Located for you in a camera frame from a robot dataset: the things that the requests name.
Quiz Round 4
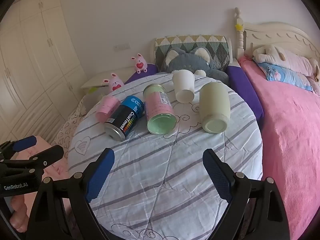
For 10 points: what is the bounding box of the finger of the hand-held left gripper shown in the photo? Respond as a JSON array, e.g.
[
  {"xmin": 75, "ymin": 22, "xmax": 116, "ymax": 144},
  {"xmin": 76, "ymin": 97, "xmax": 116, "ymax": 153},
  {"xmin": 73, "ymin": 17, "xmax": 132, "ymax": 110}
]
[
  {"xmin": 0, "ymin": 145, "xmax": 64, "ymax": 178},
  {"xmin": 0, "ymin": 135, "xmax": 38, "ymax": 159}
]

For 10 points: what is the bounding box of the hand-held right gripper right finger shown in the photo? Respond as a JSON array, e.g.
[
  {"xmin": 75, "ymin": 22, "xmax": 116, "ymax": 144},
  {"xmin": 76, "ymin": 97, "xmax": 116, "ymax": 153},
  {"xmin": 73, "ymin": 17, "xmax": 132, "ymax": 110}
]
[{"xmin": 202, "ymin": 149, "xmax": 294, "ymax": 240}]

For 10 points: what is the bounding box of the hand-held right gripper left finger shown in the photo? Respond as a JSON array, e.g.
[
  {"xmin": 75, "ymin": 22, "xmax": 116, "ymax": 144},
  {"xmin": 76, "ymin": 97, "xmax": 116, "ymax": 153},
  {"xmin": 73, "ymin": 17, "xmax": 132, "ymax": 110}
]
[{"xmin": 25, "ymin": 148, "xmax": 115, "ymax": 240}]

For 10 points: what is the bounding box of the small pink cup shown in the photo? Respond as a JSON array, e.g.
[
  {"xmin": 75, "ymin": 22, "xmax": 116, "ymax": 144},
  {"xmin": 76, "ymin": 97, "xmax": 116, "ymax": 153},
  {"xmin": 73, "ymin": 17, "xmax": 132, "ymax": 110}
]
[{"xmin": 96, "ymin": 95, "xmax": 122, "ymax": 123}]

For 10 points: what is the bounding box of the pale green tumbler cup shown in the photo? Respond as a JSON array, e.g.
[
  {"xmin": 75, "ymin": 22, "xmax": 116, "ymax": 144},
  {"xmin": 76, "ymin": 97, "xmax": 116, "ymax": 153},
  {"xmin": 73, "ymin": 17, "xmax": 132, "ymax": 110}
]
[{"xmin": 199, "ymin": 82, "xmax": 230, "ymax": 134}]

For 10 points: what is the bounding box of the white cup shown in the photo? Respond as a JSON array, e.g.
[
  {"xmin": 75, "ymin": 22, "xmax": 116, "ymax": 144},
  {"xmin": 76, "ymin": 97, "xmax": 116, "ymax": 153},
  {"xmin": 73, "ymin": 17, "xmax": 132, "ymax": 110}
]
[{"xmin": 172, "ymin": 69, "xmax": 195, "ymax": 103}]

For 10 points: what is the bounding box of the person's left hand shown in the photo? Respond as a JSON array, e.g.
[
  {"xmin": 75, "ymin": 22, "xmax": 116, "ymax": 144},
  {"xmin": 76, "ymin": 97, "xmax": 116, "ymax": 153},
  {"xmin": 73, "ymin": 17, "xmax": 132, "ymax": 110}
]
[{"xmin": 10, "ymin": 195, "xmax": 28, "ymax": 233}]

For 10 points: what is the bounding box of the pink cloth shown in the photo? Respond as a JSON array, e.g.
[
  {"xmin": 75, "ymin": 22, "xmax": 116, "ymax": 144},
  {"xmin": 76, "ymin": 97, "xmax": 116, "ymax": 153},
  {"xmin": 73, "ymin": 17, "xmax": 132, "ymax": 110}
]
[{"xmin": 22, "ymin": 135, "xmax": 73, "ymax": 230}]

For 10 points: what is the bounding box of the heart print sheet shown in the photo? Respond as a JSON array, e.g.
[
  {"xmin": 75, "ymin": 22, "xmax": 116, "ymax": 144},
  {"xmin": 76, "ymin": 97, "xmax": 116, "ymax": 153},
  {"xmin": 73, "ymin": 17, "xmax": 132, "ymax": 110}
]
[{"xmin": 51, "ymin": 97, "xmax": 87, "ymax": 155}]

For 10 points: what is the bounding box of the striped cloth round table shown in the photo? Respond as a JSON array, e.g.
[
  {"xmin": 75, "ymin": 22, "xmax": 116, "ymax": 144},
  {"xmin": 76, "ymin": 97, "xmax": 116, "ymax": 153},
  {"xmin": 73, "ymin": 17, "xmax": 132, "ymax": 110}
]
[{"xmin": 67, "ymin": 74, "xmax": 263, "ymax": 240}]

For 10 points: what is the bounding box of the black and blue can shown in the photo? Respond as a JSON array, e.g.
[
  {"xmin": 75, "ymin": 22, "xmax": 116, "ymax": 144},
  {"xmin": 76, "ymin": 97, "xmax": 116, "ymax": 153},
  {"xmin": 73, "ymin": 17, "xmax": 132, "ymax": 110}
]
[{"xmin": 104, "ymin": 95, "xmax": 145, "ymax": 141}]

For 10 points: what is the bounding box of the white wardrobe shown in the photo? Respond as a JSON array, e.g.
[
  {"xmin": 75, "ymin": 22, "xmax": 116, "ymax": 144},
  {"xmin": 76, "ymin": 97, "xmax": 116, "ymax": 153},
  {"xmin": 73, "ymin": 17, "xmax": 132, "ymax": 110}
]
[{"xmin": 0, "ymin": 0, "xmax": 88, "ymax": 143}]

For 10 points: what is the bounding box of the pink blanket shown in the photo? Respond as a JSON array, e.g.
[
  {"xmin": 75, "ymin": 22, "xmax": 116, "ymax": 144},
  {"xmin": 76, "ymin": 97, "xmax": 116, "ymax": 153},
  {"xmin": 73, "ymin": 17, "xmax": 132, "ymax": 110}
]
[{"xmin": 237, "ymin": 56, "xmax": 320, "ymax": 240}]

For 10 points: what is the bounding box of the pink and green canister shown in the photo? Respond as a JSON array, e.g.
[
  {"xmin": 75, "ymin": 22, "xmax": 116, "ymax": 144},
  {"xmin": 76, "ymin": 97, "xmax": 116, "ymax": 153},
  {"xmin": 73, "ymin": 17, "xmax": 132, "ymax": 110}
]
[{"xmin": 143, "ymin": 83, "xmax": 177, "ymax": 135}]

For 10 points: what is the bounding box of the purple cushion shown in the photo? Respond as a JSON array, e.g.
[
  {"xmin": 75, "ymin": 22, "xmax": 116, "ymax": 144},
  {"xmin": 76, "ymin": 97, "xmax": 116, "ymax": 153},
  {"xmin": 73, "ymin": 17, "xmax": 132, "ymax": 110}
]
[
  {"xmin": 226, "ymin": 64, "xmax": 264, "ymax": 119},
  {"xmin": 124, "ymin": 64, "xmax": 158, "ymax": 84}
]

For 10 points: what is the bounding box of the pink bunny plush toy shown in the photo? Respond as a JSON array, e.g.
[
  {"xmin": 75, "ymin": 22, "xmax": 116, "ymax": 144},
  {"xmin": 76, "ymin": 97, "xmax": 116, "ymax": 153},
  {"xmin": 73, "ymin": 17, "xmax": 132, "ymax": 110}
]
[
  {"xmin": 130, "ymin": 53, "xmax": 148, "ymax": 74},
  {"xmin": 102, "ymin": 73, "xmax": 125, "ymax": 92}
]

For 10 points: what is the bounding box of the grey plush toy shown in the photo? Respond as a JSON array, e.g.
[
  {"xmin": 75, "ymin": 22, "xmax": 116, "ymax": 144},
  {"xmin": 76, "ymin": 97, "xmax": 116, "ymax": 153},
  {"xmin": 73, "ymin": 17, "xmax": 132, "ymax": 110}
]
[{"xmin": 160, "ymin": 47, "xmax": 229, "ymax": 85}]

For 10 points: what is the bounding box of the blue printed pillow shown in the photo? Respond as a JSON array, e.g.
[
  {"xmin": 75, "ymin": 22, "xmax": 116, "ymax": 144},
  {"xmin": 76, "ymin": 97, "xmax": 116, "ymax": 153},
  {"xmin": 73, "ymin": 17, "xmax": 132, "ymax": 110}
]
[{"xmin": 256, "ymin": 61, "xmax": 314, "ymax": 92}]

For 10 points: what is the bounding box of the patchwork quilted cushion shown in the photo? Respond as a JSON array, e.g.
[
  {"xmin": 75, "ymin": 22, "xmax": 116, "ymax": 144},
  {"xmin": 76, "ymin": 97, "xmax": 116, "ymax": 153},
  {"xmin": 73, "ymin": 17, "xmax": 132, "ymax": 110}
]
[{"xmin": 154, "ymin": 35, "xmax": 233, "ymax": 68}]

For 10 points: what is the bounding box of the white and pink plush toy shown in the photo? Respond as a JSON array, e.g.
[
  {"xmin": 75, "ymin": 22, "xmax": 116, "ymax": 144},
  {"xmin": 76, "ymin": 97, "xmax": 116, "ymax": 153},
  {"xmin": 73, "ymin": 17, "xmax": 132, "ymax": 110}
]
[{"xmin": 252, "ymin": 44, "xmax": 318, "ymax": 77}]

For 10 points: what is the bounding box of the cream wooden bed headboard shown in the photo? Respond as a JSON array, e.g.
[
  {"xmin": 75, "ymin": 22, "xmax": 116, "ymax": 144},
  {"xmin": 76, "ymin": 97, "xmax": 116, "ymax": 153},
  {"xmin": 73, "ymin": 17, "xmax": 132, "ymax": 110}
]
[{"xmin": 234, "ymin": 7, "xmax": 320, "ymax": 58}]

